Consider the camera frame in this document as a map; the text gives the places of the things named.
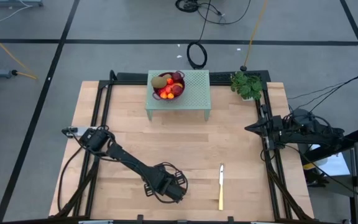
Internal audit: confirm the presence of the white board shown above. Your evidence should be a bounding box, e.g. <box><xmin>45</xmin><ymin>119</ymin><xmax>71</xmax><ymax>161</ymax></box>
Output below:
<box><xmin>305</xmin><ymin>143</ymin><xmax>352</xmax><ymax>178</ymax></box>

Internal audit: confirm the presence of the white floor cable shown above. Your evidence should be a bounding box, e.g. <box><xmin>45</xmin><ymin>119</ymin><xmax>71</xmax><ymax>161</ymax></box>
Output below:
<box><xmin>0</xmin><ymin>4</ymin><xmax>32</xmax><ymax>30</ymax></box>

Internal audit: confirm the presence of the table knife with wooden handle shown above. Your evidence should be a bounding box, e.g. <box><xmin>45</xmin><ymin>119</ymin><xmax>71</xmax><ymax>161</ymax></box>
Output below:
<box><xmin>218</xmin><ymin>163</ymin><xmax>225</xmax><ymax>211</ymax></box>

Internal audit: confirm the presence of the yellow hanging cable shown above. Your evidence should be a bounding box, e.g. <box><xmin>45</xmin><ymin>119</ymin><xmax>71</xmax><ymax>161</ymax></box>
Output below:
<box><xmin>240</xmin><ymin>0</ymin><xmax>269</xmax><ymax>72</ymax></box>

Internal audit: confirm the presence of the mint green perforated riser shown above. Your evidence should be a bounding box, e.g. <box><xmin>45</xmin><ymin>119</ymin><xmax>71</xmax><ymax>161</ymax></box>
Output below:
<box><xmin>144</xmin><ymin>70</ymin><xmax>213</xmax><ymax>122</ymax></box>

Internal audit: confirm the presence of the purple plastic colander bowl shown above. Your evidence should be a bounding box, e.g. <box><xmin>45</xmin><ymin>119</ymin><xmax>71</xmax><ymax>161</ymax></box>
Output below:
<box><xmin>152</xmin><ymin>70</ymin><xmax>186</xmax><ymax>101</ymax></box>

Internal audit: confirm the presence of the black aluminium table frame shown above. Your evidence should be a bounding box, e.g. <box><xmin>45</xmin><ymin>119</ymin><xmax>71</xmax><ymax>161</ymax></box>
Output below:
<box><xmin>48</xmin><ymin>70</ymin><xmax>315</xmax><ymax>223</ymax></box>

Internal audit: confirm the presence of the yellow floor cable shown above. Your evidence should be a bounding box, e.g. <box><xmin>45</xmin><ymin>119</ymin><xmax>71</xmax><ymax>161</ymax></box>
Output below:
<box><xmin>0</xmin><ymin>24</ymin><xmax>39</xmax><ymax>80</ymax></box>

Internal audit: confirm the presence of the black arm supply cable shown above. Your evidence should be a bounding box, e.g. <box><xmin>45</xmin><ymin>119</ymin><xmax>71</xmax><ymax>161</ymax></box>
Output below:
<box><xmin>57</xmin><ymin>144</ymin><xmax>85</xmax><ymax>214</ymax></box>

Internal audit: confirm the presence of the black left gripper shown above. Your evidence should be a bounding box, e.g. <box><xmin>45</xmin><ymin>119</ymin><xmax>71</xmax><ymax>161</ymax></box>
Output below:
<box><xmin>144</xmin><ymin>164</ymin><xmax>188</xmax><ymax>203</ymax></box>

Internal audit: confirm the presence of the green potted plant white pot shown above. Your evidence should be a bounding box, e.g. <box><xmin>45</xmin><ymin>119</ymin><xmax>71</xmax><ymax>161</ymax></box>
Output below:
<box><xmin>230</xmin><ymin>70</ymin><xmax>264</xmax><ymax>101</ymax></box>

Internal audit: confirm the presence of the black floor cable tangle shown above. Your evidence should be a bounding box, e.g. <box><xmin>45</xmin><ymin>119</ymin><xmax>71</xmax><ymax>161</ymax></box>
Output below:
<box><xmin>175</xmin><ymin>0</ymin><xmax>252</xmax><ymax>26</ymax></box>

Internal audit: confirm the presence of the black coiled hanging cable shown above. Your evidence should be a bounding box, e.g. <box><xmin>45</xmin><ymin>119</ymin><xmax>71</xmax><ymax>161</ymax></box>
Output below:
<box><xmin>186</xmin><ymin>0</ymin><xmax>213</xmax><ymax>70</ymax></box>

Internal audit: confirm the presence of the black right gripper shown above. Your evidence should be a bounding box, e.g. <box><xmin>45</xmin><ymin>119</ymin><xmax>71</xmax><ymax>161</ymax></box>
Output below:
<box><xmin>244</xmin><ymin>104</ymin><xmax>285</xmax><ymax>151</ymax></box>

